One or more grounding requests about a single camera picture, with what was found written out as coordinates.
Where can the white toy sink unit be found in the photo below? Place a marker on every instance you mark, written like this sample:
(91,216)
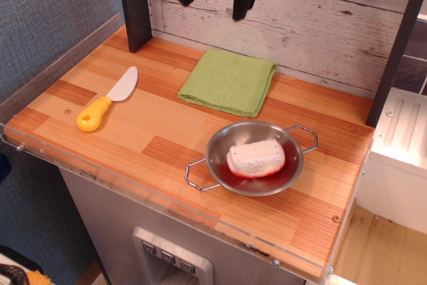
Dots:
(393,182)

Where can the yellow handled toy knife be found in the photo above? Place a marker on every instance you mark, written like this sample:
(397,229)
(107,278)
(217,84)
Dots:
(91,117)

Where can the grey toy fridge cabinet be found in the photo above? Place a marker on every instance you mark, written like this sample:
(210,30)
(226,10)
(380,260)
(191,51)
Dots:
(110,219)

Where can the clear acrylic table guard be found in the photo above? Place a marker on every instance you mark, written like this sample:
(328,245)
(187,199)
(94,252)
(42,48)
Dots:
(144,144)

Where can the green towel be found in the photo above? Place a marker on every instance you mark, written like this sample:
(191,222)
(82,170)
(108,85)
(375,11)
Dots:
(229,82)

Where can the steel bowl with handles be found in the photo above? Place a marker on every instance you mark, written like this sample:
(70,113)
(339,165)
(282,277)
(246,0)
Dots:
(295,141)

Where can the dark shelf post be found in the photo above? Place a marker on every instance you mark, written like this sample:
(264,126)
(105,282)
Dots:
(137,22)
(402,38)

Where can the dark left shelf post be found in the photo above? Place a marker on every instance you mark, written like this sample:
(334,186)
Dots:
(137,22)

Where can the white red toy cake slice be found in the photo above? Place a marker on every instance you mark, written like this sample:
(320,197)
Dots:
(256,160)

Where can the silver dispenser button panel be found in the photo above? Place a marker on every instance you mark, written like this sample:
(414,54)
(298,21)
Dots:
(170,258)

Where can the dark right shelf post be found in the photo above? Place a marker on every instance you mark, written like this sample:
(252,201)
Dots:
(402,38)

